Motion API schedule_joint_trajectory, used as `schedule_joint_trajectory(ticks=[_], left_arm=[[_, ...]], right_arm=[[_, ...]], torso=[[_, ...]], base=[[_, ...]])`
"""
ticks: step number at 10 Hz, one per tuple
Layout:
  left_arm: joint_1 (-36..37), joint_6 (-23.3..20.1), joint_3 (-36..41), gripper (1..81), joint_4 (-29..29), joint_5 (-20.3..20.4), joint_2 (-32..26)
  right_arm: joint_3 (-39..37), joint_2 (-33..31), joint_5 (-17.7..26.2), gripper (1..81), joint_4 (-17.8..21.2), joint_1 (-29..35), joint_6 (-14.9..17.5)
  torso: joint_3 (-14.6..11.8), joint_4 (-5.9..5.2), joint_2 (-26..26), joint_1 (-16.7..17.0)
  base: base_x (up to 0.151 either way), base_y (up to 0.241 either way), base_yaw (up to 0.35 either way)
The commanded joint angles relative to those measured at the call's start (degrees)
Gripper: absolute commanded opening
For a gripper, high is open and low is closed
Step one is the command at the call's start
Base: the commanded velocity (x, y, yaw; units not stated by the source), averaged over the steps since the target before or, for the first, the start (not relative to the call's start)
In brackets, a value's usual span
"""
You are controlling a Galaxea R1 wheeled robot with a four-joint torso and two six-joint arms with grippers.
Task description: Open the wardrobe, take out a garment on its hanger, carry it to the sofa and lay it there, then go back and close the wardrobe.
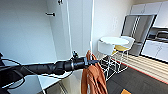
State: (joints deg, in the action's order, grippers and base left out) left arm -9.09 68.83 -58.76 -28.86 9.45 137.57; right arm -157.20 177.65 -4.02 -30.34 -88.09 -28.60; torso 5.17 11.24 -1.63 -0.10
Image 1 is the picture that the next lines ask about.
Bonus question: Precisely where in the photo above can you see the orange hooded garment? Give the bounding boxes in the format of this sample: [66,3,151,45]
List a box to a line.
[80,49,109,94]

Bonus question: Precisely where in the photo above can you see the white wardrobe door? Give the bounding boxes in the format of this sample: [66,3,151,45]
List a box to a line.
[64,0,95,94]

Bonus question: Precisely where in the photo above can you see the round white table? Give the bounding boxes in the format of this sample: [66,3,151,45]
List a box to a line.
[99,36,130,47]

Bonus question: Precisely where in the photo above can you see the yellow seat chair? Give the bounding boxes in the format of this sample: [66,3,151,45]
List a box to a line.
[113,44,131,73]

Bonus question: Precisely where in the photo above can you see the white shell chair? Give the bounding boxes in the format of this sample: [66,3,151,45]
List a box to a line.
[120,35,136,48]

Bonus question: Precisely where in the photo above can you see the silver refrigerator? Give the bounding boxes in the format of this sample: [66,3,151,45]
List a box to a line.
[120,13,157,57]

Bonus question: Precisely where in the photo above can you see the white kitchen base cabinets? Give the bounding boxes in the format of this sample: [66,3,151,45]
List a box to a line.
[140,39,168,64]

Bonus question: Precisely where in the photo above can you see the metal door hinge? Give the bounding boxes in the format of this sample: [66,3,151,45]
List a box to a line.
[57,0,64,6]

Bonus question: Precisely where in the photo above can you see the tall white wardrobe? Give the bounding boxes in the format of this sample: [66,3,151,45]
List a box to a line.
[0,0,71,94]

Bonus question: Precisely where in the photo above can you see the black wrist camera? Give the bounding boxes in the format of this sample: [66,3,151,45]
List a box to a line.
[71,50,80,60]

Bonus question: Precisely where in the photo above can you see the black rail bracket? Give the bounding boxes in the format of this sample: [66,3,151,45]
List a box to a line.
[45,12,56,17]

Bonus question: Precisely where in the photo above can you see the white kitchen wall cabinets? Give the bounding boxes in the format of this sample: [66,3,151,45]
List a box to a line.
[129,1,168,29]

